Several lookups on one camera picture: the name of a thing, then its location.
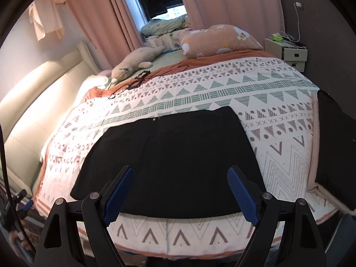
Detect black garment with yellow stripes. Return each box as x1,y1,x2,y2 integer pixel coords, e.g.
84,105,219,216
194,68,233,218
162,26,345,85
71,107,265,219

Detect folded black clothes stack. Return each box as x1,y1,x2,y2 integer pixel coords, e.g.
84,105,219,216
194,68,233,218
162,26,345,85
316,90,355,211

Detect right hand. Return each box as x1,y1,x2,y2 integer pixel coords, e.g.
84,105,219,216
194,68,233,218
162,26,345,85
8,219,34,252

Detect patterned white bedspread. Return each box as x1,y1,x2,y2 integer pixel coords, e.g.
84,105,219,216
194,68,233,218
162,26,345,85
34,56,337,259

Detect orange blanket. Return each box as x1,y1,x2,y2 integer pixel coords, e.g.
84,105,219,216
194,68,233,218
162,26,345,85
80,49,275,104

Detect cream upholstered headboard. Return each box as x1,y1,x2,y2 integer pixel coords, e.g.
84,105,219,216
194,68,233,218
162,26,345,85
1,41,100,197

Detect beige plush toy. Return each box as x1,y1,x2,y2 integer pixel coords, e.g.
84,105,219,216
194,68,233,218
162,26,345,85
111,46,165,84

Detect white bedside cabinet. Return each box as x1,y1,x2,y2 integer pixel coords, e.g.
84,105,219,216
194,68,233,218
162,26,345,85
264,38,308,73

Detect peach cartoon pillow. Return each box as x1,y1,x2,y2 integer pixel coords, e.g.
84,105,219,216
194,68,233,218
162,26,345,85
179,24,263,59

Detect green bedding bundle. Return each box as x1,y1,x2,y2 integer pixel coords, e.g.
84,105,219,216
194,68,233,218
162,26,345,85
141,14,191,37

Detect pink curtain right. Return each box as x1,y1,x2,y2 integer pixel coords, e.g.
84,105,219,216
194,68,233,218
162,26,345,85
182,0,285,44

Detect pink curtain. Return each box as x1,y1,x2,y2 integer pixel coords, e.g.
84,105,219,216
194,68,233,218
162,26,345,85
182,0,285,44
66,0,142,68

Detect pink curtain left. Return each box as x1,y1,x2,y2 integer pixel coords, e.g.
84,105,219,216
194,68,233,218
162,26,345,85
66,0,142,68

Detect hanging cream cloth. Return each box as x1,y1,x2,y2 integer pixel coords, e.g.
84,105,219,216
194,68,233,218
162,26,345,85
28,0,66,41

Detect black cable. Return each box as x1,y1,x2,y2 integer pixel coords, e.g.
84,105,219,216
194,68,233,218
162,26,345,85
0,125,37,256

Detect black strap on bed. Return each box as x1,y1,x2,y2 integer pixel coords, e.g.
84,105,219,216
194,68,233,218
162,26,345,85
107,64,190,100

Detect white charging cable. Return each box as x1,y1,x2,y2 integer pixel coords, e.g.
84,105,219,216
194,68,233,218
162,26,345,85
277,2,305,48

